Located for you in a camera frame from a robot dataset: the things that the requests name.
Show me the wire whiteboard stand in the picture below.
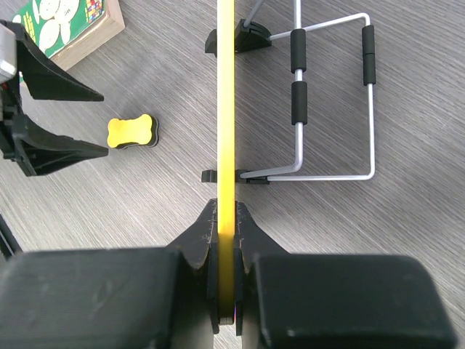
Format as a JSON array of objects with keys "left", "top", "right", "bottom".
[{"left": 201, "top": 1, "right": 376, "bottom": 185}]

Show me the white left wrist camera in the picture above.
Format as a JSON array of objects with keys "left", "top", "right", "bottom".
[{"left": 0, "top": 24, "right": 17, "bottom": 84}]

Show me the yellow bone-shaped eraser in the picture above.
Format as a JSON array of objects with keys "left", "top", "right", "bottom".
[{"left": 107, "top": 113, "right": 159, "bottom": 150}]

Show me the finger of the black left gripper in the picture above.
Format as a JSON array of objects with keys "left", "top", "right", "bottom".
[
  {"left": 12, "top": 114, "right": 108, "bottom": 177},
  {"left": 14, "top": 23, "right": 104, "bottom": 102}
]

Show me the green paperback book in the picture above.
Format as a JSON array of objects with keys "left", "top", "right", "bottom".
[{"left": 12, "top": 0, "right": 125, "bottom": 71}]

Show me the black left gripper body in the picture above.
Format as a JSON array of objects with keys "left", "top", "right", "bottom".
[{"left": 1, "top": 73, "right": 24, "bottom": 160}]

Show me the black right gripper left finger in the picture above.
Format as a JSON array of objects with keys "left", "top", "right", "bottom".
[{"left": 1, "top": 200, "right": 219, "bottom": 348}]

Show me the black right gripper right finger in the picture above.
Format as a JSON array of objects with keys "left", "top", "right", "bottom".
[{"left": 234, "top": 202, "right": 458, "bottom": 348}]

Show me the yellow framed whiteboard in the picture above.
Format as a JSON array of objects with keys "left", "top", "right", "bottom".
[{"left": 217, "top": 1, "right": 235, "bottom": 324}]

